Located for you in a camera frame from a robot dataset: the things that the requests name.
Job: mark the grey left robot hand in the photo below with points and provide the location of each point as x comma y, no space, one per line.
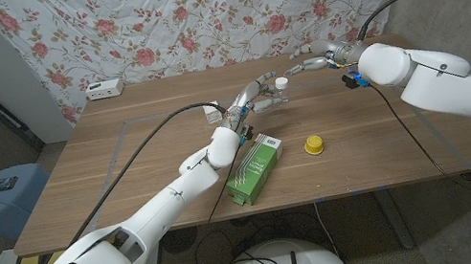
246,98

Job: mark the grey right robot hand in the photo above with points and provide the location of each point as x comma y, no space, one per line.
333,54

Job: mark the clear medicine bottle white cap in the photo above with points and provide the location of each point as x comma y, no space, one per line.
281,83

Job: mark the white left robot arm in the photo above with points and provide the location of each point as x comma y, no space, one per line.
157,209

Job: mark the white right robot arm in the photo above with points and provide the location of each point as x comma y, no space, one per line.
440,81

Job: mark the small white cube box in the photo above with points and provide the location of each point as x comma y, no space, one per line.
212,115

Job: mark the green medicine box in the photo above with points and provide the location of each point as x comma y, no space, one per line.
253,177

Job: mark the yellow lid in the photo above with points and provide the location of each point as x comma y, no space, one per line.
314,145

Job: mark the floral backdrop cloth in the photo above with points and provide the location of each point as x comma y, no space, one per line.
195,13

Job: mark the white power strip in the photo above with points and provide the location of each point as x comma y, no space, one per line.
104,89

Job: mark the black phone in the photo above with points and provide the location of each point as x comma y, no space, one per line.
0,184

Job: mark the blue-grey round stool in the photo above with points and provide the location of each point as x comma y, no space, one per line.
6,211

